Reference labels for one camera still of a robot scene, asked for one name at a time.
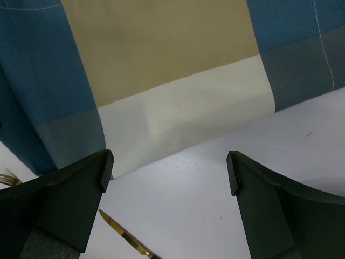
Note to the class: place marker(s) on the blue beige white placemat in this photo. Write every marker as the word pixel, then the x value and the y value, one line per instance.
pixel 148 79

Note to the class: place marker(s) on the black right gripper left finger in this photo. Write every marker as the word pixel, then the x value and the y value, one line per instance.
pixel 52 216

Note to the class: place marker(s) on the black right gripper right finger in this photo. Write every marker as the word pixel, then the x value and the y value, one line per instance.
pixel 283 218

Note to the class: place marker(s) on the gold knife green handle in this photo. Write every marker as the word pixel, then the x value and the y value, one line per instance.
pixel 134 242

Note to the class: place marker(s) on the gold fork green handle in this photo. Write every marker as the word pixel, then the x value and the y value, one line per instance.
pixel 9 179

